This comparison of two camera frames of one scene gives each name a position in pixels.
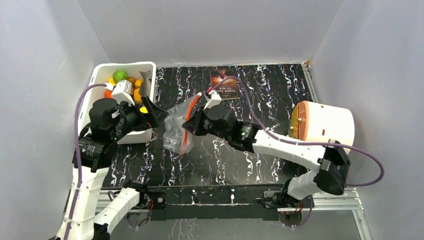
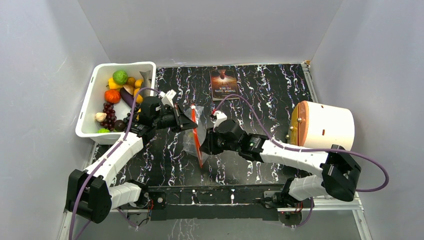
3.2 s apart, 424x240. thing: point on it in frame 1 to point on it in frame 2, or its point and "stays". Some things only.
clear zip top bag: (176, 138) to (193, 138)
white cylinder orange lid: (310, 122) stays
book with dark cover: (229, 88) stays
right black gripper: (196, 122) to (209, 143)
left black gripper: (144, 121) to (185, 122)
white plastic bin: (101, 73) stays
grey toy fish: (145, 87) stays
